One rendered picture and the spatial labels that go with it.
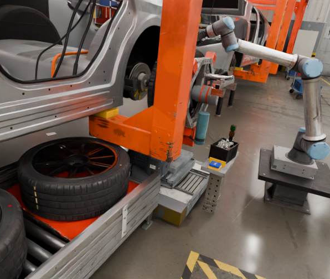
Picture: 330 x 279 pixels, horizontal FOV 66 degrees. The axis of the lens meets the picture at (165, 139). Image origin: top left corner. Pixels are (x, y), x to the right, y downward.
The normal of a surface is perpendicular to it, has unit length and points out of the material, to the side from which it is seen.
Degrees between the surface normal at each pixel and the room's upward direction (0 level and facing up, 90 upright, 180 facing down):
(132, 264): 0
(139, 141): 90
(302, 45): 90
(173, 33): 90
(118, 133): 90
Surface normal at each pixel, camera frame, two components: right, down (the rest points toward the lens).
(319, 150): -0.11, 0.45
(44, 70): -0.44, 0.15
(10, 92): 0.87, 0.30
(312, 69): -0.16, 0.25
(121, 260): 0.11, -0.91
